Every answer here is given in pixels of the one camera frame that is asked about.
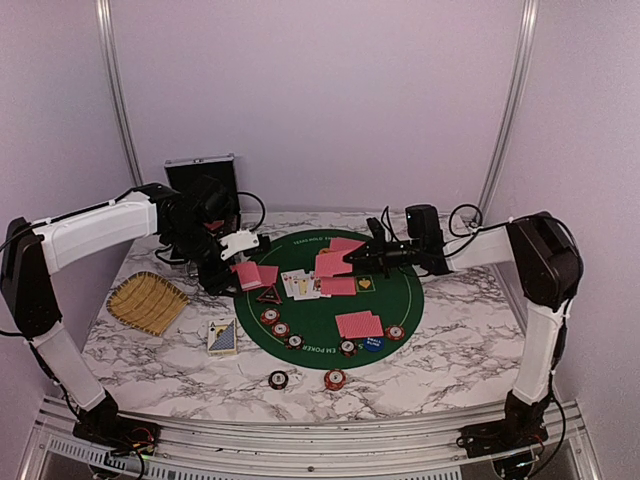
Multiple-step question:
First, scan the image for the playing card box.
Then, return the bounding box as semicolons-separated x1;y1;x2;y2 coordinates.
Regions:
207;317;237;356

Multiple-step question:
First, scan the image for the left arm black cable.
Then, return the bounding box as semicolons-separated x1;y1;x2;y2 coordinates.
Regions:
0;190;267;336

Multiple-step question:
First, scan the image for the aluminium poker case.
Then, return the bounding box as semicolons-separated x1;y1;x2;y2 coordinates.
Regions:
164;153;241;234

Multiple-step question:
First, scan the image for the front aluminium rail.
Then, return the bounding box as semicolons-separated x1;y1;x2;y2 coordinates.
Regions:
19;399;601;480

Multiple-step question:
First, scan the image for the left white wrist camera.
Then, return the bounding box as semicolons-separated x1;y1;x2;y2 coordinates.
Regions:
219;230;271;260

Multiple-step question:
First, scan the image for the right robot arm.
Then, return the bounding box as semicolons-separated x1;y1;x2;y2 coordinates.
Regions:
342;204;584;448

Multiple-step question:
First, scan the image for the left aluminium frame post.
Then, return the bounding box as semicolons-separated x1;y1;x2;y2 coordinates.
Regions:
95;0;144;186

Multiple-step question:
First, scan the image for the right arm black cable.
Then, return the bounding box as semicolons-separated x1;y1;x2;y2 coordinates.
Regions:
382;202;586;451

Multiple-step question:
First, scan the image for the face-up community card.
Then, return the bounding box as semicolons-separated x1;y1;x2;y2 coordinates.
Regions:
308;272;331;299
292;273;320;301
280;269;305;298

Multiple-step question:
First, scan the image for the round green poker mat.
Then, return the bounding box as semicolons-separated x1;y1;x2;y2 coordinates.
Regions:
233;228;425;371

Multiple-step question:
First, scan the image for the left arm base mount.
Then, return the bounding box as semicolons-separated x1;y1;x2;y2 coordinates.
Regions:
73;411;160;456

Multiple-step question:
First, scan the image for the face-down community card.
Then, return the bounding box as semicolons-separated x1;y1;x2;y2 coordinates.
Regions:
321;277;356;296
315;251;353;278

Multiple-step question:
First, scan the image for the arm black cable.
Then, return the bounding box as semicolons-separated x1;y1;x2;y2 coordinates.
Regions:
0;190;267;336
382;202;586;451

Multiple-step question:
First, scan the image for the right aluminium frame post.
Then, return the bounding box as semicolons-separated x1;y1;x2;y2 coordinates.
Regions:
478;0;540;216

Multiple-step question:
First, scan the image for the red poker chip stack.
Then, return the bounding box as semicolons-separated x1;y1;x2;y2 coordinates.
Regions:
324;369;347;391

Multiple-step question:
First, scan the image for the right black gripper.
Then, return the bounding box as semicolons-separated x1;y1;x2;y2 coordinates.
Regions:
343;231;423;279

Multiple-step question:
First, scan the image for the aluminium frame post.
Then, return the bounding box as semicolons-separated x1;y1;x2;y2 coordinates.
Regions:
478;0;540;216
95;0;144;186

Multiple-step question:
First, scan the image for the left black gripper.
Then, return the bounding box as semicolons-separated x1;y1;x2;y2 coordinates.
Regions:
165;220;243;297

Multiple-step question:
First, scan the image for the red-backed card deck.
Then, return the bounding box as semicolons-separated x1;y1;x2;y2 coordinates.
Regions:
231;261;263;291

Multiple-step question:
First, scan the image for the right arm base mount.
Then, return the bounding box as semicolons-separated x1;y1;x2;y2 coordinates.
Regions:
456;416;549;458

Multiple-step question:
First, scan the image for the woven bamboo tray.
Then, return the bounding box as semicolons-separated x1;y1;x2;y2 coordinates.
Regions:
106;271;189;337

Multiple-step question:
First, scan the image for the black poker chip stack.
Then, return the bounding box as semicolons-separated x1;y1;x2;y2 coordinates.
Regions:
268;370;289;390

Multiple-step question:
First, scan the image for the dealt card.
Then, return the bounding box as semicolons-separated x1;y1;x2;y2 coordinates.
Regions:
329;237;366;254
335;311;373;339
258;265;279;287

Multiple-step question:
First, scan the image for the triangular all-in button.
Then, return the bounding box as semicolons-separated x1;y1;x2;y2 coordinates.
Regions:
256;285;282;305

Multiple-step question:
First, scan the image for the blue small blind button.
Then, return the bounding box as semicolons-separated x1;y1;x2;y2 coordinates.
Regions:
362;337;385;353

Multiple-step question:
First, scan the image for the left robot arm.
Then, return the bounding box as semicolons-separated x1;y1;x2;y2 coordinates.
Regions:
1;176;239;445

